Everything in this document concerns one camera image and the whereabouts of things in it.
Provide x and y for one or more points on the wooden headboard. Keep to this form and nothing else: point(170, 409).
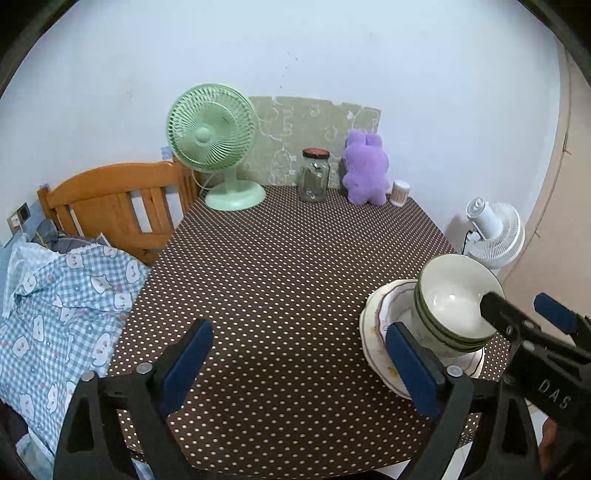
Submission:
point(106, 194)

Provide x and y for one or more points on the purple plush toy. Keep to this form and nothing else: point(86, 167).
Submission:
point(364, 170)

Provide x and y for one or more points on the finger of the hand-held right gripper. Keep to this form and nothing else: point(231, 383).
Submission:
point(554, 313)
point(496, 311)

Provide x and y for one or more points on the dark grey cloth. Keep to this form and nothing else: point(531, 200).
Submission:
point(64, 242)

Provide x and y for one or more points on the yellow floral plate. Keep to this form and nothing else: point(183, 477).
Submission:
point(376, 341)
point(363, 332)

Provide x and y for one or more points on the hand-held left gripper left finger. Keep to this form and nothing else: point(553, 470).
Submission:
point(184, 364)

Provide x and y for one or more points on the grey-green ceramic bowl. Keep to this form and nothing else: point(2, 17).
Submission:
point(422, 314)
point(457, 286)
point(418, 334)

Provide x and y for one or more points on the cotton swab container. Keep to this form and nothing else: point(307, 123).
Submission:
point(400, 194)

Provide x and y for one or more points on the blue checked blanket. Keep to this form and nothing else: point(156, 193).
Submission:
point(69, 300)

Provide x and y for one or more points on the white fan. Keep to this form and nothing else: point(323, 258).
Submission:
point(498, 235)

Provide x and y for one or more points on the beige door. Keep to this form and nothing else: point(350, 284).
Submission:
point(568, 207)

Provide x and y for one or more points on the glass jar with red lid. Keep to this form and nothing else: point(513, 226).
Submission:
point(314, 180)

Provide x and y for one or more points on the green desk fan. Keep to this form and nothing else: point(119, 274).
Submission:
point(207, 134)

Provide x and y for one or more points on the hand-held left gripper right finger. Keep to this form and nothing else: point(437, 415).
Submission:
point(411, 374)

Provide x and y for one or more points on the brown polka dot tablecloth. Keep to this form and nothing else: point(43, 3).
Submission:
point(277, 277)

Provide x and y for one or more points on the green patterned board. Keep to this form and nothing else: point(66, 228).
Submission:
point(300, 124)

